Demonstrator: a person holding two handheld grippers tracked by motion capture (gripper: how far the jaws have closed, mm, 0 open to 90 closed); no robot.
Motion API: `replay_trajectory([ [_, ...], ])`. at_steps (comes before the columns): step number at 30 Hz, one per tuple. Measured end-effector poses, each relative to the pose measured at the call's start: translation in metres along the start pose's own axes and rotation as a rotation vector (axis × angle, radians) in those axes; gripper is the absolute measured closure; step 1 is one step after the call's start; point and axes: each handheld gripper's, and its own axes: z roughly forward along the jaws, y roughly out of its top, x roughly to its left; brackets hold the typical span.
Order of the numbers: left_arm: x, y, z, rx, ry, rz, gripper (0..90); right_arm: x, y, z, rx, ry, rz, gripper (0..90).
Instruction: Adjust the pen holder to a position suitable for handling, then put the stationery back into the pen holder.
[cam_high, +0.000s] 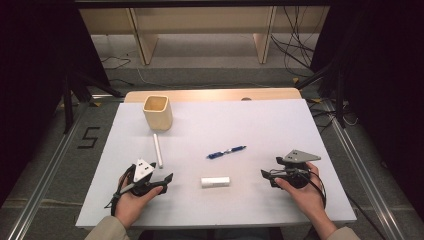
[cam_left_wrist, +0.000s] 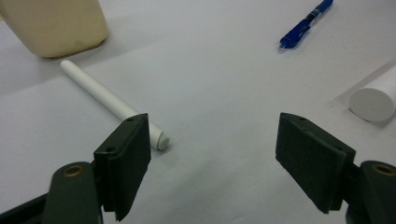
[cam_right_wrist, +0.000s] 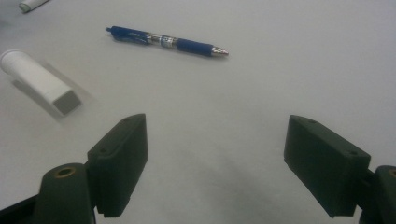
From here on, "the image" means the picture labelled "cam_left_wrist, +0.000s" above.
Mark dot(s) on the white tube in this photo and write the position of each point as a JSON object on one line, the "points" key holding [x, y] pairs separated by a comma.
{"points": [[370, 104]]}

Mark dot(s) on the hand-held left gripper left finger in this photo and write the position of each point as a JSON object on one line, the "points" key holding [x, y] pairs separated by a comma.
{"points": [[124, 161]]}

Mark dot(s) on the beige pen holder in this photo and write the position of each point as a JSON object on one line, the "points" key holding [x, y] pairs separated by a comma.
{"points": [[56, 25]]}

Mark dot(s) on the white stick pen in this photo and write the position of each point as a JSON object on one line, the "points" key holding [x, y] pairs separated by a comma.
{"points": [[93, 87]]}

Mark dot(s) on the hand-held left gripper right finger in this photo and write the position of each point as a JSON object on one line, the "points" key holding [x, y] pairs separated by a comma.
{"points": [[311, 158]]}

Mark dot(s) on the blue pen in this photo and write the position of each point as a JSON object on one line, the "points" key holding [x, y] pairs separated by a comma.
{"points": [[295, 34]]}

